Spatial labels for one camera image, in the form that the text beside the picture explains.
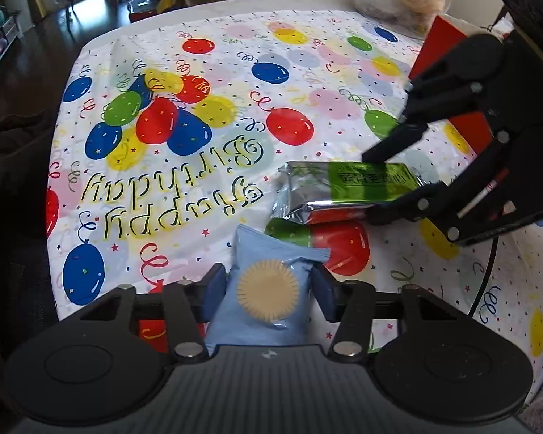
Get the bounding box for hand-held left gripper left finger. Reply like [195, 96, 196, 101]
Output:
[79, 262, 229, 365]

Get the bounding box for black cable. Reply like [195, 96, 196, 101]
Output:
[468, 235, 498, 318]

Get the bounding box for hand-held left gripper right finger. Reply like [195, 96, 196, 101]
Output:
[310, 263, 453, 365]

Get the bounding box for light blue snack packet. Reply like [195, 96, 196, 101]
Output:
[205, 224, 332, 357]

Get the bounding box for red cardboard box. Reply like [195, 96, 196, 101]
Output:
[407, 15, 494, 157]

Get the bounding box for dark jacket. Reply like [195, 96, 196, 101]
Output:
[0, 108, 62, 417]

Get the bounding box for green and silver snack packet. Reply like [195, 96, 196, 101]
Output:
[271, 160, 428, 227]

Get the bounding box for red and blue floor toy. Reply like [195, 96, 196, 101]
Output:
[127, 0, 159, 21]

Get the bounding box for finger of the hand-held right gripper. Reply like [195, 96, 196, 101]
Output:
[361, 34, 508, 163]
[366, 137, 513, 243]

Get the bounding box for balloon print tablecloth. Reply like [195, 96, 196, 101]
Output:
[45, 9, 543, 385]

